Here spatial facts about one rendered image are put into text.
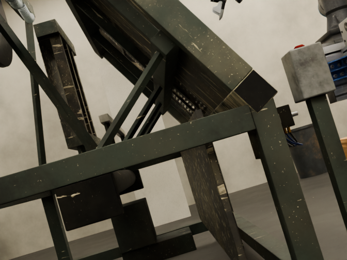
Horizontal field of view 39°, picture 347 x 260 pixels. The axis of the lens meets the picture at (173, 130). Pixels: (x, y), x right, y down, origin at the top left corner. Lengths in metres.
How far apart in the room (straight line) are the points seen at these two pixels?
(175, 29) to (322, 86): 0.55
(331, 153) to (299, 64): 0.33
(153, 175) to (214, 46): 4.33
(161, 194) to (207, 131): 4.31
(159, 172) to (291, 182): 4.31
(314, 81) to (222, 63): 0.33
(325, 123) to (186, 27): 0.59
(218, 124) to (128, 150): 0.32
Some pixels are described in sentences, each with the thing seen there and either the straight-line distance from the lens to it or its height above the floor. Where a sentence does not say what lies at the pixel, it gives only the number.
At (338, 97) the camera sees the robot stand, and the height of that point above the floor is 0.74.
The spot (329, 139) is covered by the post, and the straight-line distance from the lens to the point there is 1.81.
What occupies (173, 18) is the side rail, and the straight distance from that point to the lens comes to 1.75.
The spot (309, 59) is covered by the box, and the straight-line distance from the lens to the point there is 1.79.
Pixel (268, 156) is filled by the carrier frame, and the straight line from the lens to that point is 1.72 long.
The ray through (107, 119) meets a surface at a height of 0.99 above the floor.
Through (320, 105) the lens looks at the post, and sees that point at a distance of 1.81.
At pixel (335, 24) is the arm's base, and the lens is 2.42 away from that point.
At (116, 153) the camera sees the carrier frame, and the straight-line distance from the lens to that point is 1.68.
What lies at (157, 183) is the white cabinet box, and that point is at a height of 0.49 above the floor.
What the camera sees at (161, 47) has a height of 1.08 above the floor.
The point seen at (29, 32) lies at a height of 1.97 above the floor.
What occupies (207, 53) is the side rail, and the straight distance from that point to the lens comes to 1.73.
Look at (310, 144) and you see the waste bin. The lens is 6.46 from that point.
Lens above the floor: 0.67
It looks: 4 degrees up
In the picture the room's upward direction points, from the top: 17 degrees counter-clockwise
